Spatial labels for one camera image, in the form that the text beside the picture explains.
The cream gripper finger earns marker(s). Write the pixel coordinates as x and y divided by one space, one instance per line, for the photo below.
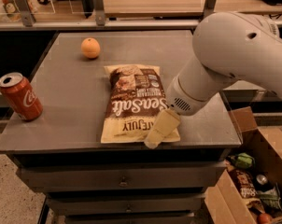
166 121

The brown Late July chip bag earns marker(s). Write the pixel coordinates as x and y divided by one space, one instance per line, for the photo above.
136 98

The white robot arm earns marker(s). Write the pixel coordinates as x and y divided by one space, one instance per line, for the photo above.
226 47

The green snack bag in box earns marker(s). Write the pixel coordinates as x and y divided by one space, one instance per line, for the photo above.
242 160

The brown chip bag in box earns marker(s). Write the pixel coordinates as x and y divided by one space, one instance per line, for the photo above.
244 184

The grey drawer cabinet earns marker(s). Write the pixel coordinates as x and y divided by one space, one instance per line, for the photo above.
61 154

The cardboard box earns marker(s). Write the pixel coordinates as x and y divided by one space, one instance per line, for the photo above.
264 144

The orange fruit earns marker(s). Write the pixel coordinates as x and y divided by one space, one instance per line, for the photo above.
90 48

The dark can in box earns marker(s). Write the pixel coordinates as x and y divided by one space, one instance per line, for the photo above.
261 183

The wooden desk top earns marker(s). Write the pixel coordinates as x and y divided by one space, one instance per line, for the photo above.
182 8

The green packet in box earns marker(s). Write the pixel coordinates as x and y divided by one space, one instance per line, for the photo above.
271 197

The red apple in box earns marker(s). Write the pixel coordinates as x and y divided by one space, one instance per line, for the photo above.
264 219

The red Coca-Cola can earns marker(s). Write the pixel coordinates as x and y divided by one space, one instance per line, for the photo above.
20 95

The colourful package behind glass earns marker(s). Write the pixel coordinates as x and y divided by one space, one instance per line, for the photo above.
17 10

